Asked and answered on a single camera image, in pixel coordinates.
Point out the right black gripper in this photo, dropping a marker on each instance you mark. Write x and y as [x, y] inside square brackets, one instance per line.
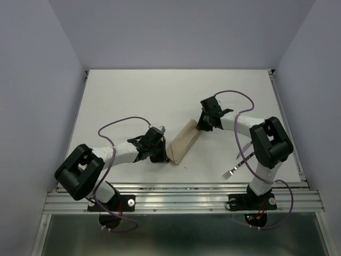
[201, 125]

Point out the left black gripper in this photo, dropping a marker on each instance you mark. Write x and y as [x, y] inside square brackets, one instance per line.
[162, 157]

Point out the beige cloth napkin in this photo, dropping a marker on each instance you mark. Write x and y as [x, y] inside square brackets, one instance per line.
[177, 149]

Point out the steel fork black handle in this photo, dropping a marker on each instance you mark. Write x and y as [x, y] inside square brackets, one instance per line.
[230, 172]

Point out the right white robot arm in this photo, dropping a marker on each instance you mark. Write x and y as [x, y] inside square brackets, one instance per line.
[270, 141]

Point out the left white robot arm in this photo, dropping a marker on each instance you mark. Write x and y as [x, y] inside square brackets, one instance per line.
[79, 173]

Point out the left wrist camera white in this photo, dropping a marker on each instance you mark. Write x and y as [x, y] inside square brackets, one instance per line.
[161, 129]

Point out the steel knife black handle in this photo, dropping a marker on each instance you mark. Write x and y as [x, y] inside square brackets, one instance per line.
[244, 148]

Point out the aluminium front rail frame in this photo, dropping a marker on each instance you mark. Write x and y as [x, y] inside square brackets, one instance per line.
[182, 198]

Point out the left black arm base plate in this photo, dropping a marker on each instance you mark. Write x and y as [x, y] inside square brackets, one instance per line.
[119, 203]

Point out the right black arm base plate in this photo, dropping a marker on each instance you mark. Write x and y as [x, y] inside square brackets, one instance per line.
[248, 202]

